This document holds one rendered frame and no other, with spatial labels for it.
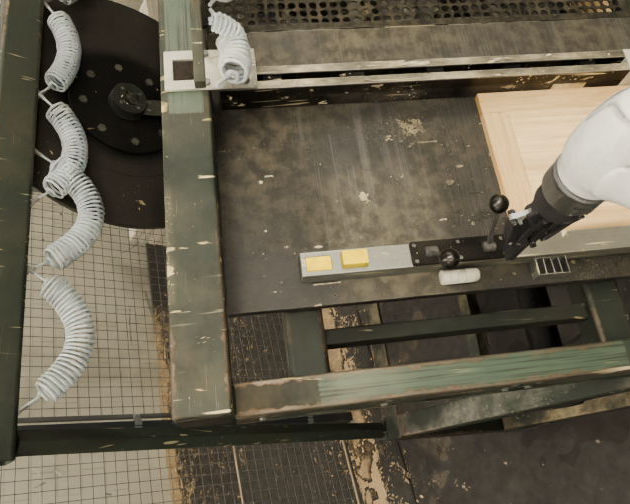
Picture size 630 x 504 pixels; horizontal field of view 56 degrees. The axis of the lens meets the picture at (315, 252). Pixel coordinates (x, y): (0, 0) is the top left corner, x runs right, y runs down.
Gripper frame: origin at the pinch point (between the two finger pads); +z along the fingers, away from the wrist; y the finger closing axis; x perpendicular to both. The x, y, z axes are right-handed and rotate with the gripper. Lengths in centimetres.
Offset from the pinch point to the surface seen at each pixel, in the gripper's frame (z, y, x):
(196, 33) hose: -10, -54, 43
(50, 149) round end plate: 44, -98, 56
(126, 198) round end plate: 55, -80, 46
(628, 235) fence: 11.6, 31.2, 4.5
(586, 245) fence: 11.6, 21.3, 3.1
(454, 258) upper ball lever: -0.2, -11.9, -1.5
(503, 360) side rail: 10.6, -2.9, -18.5
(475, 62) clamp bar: 8.4, 7.1, 48.7
